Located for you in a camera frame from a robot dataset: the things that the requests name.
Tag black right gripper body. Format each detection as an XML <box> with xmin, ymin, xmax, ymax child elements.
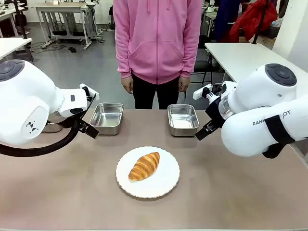
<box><xmin>204</xmin><ymin>95</ymin><xmax>228</xmax><ymax>132</ymax></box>

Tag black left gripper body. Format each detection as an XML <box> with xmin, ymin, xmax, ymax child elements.
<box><xmin>76</xmin><ymin>93</ymin><xmax>97</xmax><ymax>128</ymax></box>

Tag golden brown croissant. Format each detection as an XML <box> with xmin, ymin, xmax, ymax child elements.
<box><xmin>128</xmin><ymin>152</ymin><xmax>161</xmax><ymax>182</ymax></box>

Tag person's left forearm pink sleeve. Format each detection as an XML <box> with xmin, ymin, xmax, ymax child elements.
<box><xmin>180</xmin><ymin>36</ymin><xmax>200</xmax><ymax>79</ymax></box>

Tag person's right forearm pink sleeve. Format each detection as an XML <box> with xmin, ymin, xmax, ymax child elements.
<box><xmin>115</xmin><ymin>36</ymin><xmax>133</xmax><ymax>79</ymax></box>

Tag steel rectangular container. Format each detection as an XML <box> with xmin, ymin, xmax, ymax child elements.
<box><xmin>167</xmin><ymin>104</ymin><xmax>200</xmax><ymax>137</ymax></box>
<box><xmin>42</xmin><ymin>121</ymin><xmax>64</xmax><ymax>133</ymax></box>
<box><xmin>89</xmin><ymin>103</ymin><xmax>125</xmax><ymax>136</ymax></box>

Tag person's left hand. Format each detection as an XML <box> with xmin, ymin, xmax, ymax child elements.
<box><xmin>177</xmin><ymin>76</ymin><xmax>191</xmax><ymax>93</ymax></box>

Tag person's right hand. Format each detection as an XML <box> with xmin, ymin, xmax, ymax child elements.
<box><xmin>121</xmin><ymin>77</ymin><xmax>134</xmax><ymax>95</ymax></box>

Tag black folding chair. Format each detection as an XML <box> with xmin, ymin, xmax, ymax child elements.
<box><xmin>192</xmin><ymin>35</ymin><xmax>216</xmax><ymax>85</ymax></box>

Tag black trousers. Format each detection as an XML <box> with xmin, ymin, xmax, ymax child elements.
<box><xmin>131</xmin><ymin>73</ymin><xmax>182</xmax><ymax>110</ymax></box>

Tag large white table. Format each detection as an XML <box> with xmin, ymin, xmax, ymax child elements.
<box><xmin>204</xmin><ymin>42</ymin><xmax>289</xmax><ymax>84</ymax></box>

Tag white scalloped plate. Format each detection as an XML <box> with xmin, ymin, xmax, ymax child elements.
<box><xmin>115</xmin><ymin>146</ymin><xmax>180</xmax><ymax>199</ymax></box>

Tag black pole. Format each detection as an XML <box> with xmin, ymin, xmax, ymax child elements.
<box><xmin>252</xmin><ymin>0</ymin><xmax>269</xmax><ymax>45</ymax></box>
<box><xmin>13</xmin><ymin>0</ymin><xmax>28</xmax><ymax>40</ymax></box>

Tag dark blue garment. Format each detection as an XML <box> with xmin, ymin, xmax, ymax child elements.
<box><xmin>213</xmin><ymin>0</ymin><xmax>244</xmax><ymax>43</ymax></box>

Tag white side table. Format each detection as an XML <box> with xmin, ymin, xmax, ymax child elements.
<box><xmin>0</xmin><ymin>37</ymin><xmax>33</xmax><ymax>61</ymax></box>

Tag pink zip hoodie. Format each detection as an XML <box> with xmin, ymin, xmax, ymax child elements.
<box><xmin>113</xmin><ymin>0</ymin><xmax>203</xmax><ymax>85</ymax></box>

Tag grey background desk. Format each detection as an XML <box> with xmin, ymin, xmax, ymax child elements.
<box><xmin>35</xmin><ymin>3</ymin><xmax>98</xmax><ymax>50</ymax></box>

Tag red jacket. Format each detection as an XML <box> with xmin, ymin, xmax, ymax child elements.
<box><xmin>229</xmin><ymin>0</ymin><xmax>279</xmax><ymax>43</ymax></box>

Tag grey bin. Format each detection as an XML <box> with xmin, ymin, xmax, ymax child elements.
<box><xmin>270</xmin><ymin>19</ymin><xmax>286</xmax><ymax>39</ymax></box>

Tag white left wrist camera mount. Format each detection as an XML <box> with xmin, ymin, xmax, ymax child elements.
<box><xmin>79</xmin><ymin>83</ymin><xmax>100</xmax><ymax>100</ymax></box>

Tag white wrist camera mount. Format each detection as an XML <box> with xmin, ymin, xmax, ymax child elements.
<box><xmin>79</xmin><ymin>83</ymin><xmax>100</xmax><ymax>100</ymax></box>
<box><xmin>193</xmin><ymin>84</ymin><xmax>222</xmax><ymax>101</ymax></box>

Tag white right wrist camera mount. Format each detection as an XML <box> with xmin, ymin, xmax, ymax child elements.
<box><xmin>193</xmin><ymin>84</ymin><xmax>222</xmax><ymax>101</ymax></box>

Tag black left arm cable sleeve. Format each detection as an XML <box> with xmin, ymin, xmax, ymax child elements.
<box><xmin>0</xmin><ymin>119</ymin><xmax>80</xmax><ymax>157</ymax></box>

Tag black strap on right arm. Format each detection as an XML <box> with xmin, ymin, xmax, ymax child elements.
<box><xmin>262</xmin><ymin>115</ymin><xmax>296</xmax><ymax>159</ymax></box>

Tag tangled floor cables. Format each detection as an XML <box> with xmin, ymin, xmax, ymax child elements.
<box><xmin>31</xmin><ymin>41</ymin><xmax>66</xmax><ymax>51</ymax></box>

